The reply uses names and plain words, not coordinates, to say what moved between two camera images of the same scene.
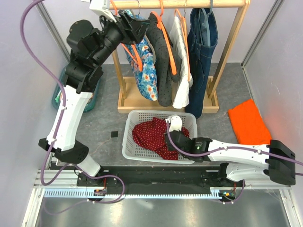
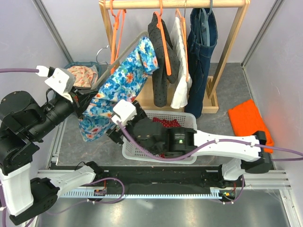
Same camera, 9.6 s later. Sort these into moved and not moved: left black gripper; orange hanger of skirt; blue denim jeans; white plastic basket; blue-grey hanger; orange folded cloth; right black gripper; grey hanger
Moved: grey hanger; orange hanger of skirt; right black gripper; left black gripper
Not moved: blue denim jeans; blue-grey hanger; white plastic basket; orange folded cloth
